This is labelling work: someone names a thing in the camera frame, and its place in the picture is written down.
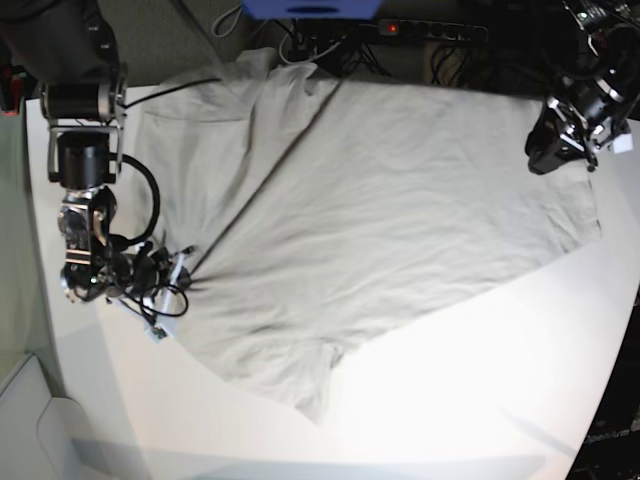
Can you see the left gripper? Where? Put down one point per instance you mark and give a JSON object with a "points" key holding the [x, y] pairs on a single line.
{"points": [[556, 139]]}

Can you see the grey t-shirt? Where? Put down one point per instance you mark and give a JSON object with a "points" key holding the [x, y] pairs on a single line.
{"points": [[323, 213]]}

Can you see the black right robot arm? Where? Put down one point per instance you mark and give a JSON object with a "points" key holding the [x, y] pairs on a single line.
{"points": [[66, 53]]}

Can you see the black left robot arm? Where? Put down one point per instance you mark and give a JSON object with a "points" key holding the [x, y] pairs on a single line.
{"points": [[592, 51]]}

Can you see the black power strip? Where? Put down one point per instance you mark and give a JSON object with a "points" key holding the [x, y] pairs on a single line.
{"points": [[419, 30]]}

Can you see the blue box at top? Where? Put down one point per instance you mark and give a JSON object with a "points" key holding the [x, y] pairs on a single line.
{"points": [[312, 9]]}

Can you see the red and black clamp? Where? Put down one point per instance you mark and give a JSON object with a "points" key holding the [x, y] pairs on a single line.
{"points": [[12, 86]]}

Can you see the grey side table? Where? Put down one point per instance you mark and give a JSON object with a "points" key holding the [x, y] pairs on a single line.
{"points": [[35, 443]]}

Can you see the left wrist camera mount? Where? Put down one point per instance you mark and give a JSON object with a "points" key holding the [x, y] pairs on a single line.
{"points": [[610, 135]]}

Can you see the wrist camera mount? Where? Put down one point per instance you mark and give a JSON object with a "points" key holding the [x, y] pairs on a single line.
{"points": [[610, 135], [165, 300]]}

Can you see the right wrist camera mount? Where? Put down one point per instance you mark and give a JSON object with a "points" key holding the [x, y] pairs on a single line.
{"points": [[165, 300]]}

